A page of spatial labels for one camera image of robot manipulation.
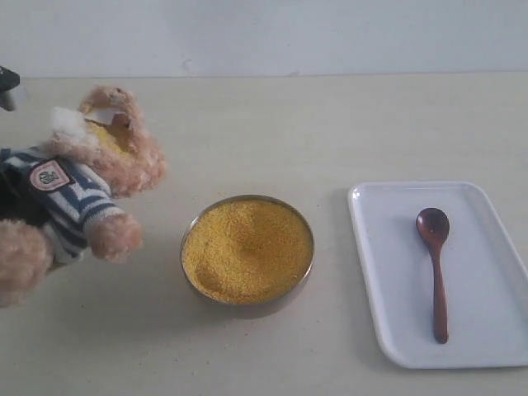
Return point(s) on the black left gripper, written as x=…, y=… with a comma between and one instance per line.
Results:
x=20, y=197

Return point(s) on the white rectangular plastic tray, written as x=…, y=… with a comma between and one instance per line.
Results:
x=485, y=279

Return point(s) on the metal bowl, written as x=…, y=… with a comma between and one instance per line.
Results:
x=247, y=307

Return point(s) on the dark brown wooden spoon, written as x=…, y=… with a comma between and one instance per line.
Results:
x=433, y=227

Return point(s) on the yellow millet grain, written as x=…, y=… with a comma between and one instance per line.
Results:
x=247, y=251

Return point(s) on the plush teddy bear striped shirt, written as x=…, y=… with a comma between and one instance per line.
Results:
x=96, y=154

